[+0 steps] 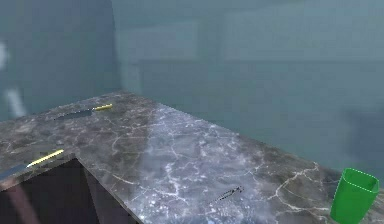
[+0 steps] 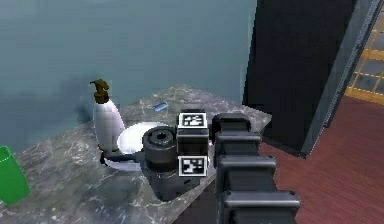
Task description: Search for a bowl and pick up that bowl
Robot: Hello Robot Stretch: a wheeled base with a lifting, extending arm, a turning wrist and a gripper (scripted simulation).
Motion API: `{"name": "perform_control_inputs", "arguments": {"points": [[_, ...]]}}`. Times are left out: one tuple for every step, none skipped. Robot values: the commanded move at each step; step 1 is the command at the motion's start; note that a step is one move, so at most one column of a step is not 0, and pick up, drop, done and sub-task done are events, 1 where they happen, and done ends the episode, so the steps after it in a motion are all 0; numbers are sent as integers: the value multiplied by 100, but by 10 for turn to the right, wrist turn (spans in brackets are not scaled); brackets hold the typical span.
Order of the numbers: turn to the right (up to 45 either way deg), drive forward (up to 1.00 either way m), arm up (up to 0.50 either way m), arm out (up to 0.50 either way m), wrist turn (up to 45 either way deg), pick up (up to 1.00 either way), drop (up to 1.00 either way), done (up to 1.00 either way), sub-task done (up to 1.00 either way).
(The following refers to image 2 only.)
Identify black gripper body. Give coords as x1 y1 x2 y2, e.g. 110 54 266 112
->
141 126 202 202

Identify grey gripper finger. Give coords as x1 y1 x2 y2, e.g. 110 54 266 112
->
100 150 146 165

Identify white bowl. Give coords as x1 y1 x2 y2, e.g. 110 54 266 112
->
103 121 171 172

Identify grey marble counter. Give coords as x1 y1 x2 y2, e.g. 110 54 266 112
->
0 84 273 224

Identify white soap pump bottle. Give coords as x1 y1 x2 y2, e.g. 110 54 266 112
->
89 78 126 153

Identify small blue card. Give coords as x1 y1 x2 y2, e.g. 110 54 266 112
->
152 102 170 112

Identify green cup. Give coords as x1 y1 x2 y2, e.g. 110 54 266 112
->
0 145 31 206

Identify black door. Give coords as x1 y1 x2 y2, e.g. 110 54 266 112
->
242 0 384 158

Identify yellow framed window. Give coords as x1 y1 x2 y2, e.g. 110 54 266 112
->
344 9 384 106

